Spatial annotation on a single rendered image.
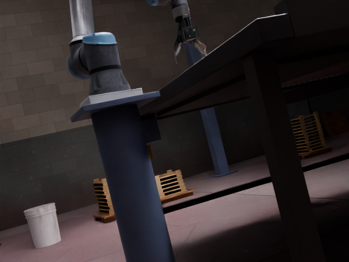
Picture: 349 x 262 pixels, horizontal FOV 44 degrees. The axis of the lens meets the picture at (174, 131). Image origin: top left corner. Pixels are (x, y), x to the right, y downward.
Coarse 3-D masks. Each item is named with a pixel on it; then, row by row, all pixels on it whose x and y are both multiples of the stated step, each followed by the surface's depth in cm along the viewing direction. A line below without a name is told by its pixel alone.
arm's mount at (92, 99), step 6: (126, 90) 147; (132, 90) 148; (138, 90) 149; (90, 96) 143; (96, 96) 143; (102, 96) 144; (108, 96) 145; (114, 96) 146; (120, 96) 146; (126, 96) 147; (84, 102) 151; (90, 102) 142; (96, 102) 143
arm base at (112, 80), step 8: (96, 72) 149; (104, 72) 149; (112, 72) 149; (120, 72) 152; (96, 80) 149; (104, 80) 148; (112, 80) 148; (120, 80) 151; (96, 88) 149; (104, 88) 147; (112, 88) 147; (120, 88) 148; (128, 88) 152
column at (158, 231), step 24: (144, 96) 145; (72, 120) 158; (96, 120) 148; (120, 120) 146; (120, 144) 145; (144, 144) 151; (120, 168) 145; (144, 168) 148; (120, 192) 146; (144, 192) 146; (120, 216) 147; (144, 216) 145; (144, 240) 145; (168, 240) 150
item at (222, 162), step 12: (192, 24) 649; (192, 48) 644; (192, 60) 642; (204, 120) 649; (216, 120) 646; (216, 132) 644; (216, 144) 642; (216, 156) 640; (216, 168) 648; (228, 168) 645
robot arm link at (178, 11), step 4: (176, 8) 192; (180, 8) 192; (184, 8) 192; (188, 8) 194; (172, 12) 195; (176, 12) 193; (180, 12) 192; (184, 12) 192; (188, 12) 193; (176, 16) 193
